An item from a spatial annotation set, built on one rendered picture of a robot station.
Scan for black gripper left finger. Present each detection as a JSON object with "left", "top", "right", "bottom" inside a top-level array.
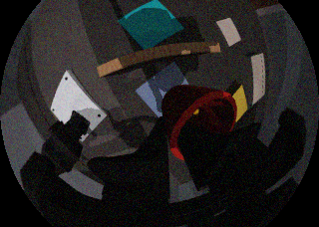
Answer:
[{"left": 87, "top": 116, "right": 170, "bottom": 199}]

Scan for yellow rectangular block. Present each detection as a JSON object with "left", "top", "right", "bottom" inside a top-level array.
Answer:
[{"left": 227, "top": 83, "right": 248, "bottom": 122}]

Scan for tan curved bar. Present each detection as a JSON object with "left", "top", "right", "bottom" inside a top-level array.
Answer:
[{"left": 97, "top": 41, "right": 220, "bottom": 79}]

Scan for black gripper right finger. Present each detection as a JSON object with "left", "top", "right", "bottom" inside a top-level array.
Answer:
[{"left": 176, "top": 120, "right": 262, "bottom": 191}]

